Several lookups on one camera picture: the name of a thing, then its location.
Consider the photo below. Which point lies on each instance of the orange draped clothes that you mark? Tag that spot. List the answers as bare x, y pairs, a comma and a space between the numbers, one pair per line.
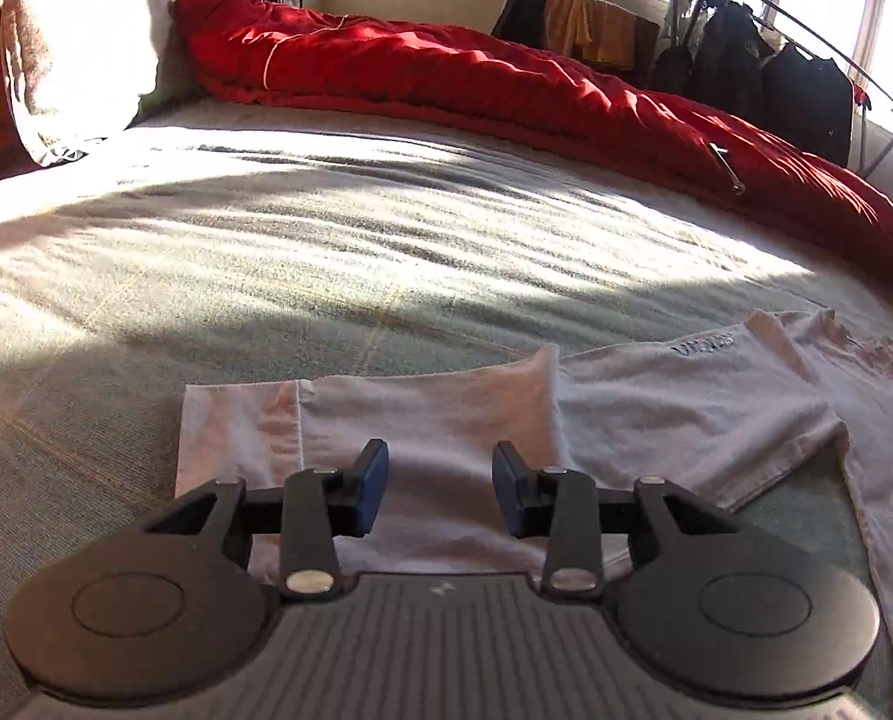
589, 26

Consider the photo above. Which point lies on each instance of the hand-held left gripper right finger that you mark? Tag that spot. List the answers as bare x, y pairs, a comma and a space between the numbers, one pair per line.
510, 491

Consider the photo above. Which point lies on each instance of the small red hanging garment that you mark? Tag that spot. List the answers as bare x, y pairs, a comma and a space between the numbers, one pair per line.
859, 97

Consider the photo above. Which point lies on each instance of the black draped cloth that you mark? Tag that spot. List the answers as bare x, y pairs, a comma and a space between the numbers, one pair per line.
521, 11

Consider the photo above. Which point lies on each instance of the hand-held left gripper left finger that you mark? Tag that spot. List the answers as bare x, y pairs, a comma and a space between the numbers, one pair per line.
371, 484

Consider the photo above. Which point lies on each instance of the metal clothes rack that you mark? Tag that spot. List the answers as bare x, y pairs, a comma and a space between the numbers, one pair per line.
814, 34

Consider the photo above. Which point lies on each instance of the pale pillow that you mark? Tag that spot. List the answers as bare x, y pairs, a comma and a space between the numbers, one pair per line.
79, 37

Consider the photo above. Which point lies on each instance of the black jacket with round patch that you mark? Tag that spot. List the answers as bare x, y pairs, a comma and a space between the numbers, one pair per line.
731, 60

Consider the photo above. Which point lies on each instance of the dark hanging cloth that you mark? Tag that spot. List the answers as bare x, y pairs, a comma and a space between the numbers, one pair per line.
679, 52

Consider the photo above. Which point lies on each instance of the white long-sleeve shirt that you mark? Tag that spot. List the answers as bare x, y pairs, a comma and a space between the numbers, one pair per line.
454, 412

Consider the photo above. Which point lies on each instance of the plain black hanging jacket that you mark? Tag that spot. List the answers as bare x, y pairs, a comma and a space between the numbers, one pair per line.
806, 105

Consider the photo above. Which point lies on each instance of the red quilt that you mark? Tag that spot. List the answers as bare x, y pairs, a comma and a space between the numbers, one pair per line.
491, 82

